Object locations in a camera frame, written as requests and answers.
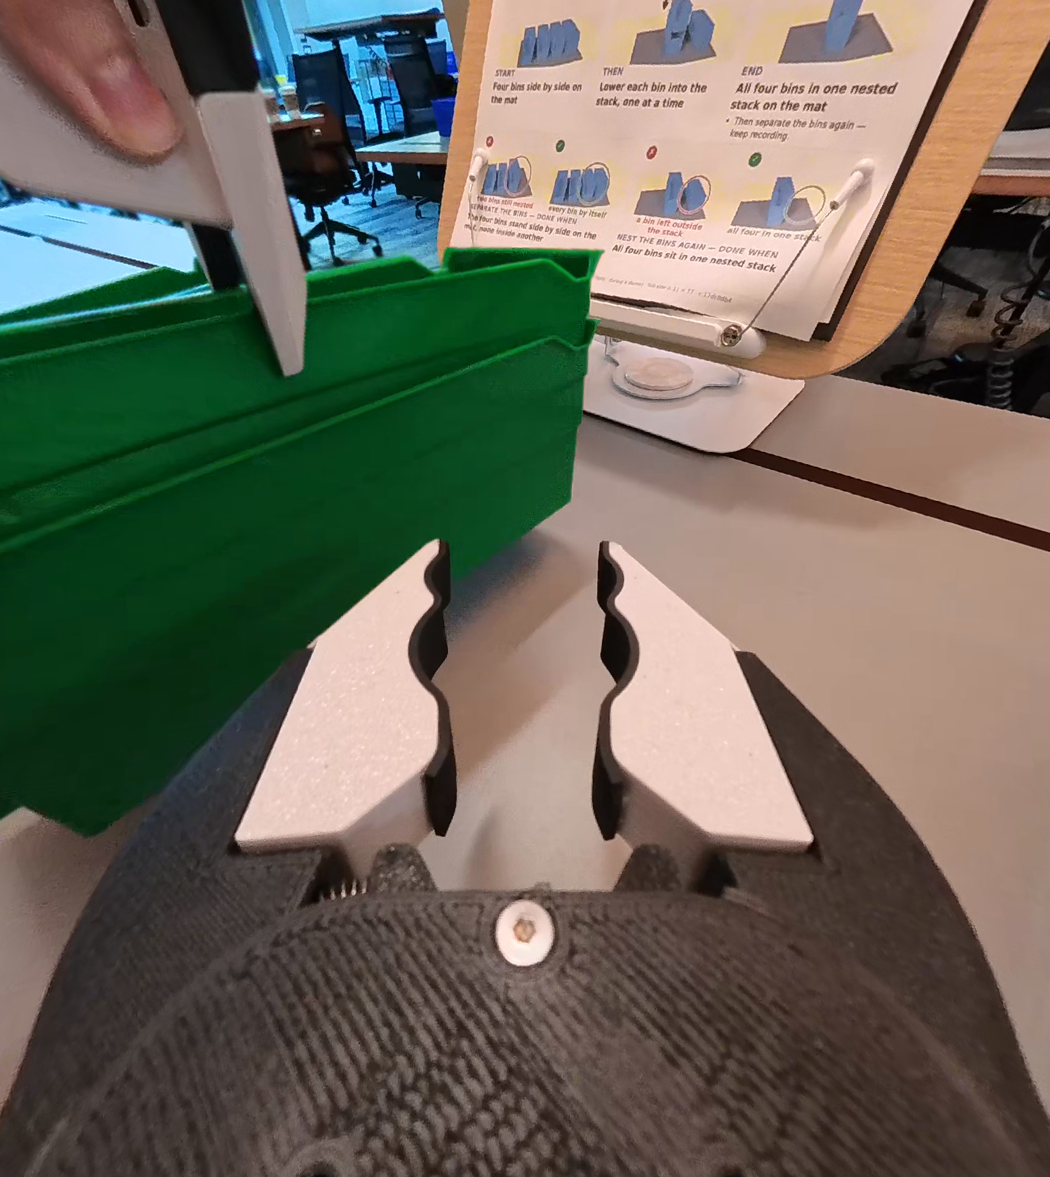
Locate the background office table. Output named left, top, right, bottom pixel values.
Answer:
left=353, top=128, right=450, bottom=167

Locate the black office chair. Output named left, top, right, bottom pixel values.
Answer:
left=292, top=45, right=386, bottom=266
left=386, top=40, right=446, bottom=221

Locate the person's left hand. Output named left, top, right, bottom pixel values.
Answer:
left=0, top=0, right=187, bottom=162

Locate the instruction sheet on wooden stand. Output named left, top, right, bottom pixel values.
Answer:
left=437, top=0, right=1050, bottom=383

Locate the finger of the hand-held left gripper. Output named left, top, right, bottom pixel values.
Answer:
left=155, top=0, right=310, bottom=377
left=0, top=27, right=234, bottom=230

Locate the printed instruction sheet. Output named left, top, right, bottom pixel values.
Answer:
left=466, top=0, right=976, bottom=341

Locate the white stand ledge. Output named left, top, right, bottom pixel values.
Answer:
left=592, top=300, right=773, bottom=354

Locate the white stand base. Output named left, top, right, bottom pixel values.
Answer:
left=580, top=339, right=808, bottom=451

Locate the coiled grey cable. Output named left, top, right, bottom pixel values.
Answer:
left=986, top=279, right=1028, bottom=402

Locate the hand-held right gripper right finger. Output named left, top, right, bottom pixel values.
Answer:
left=593, top=540, right=813, bottom=868

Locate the wood-edged work table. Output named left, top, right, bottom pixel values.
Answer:
left=976, top=156, right=1050, bottom=199

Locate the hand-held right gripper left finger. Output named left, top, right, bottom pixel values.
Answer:
left=234, top=540, right=458, bottom=849

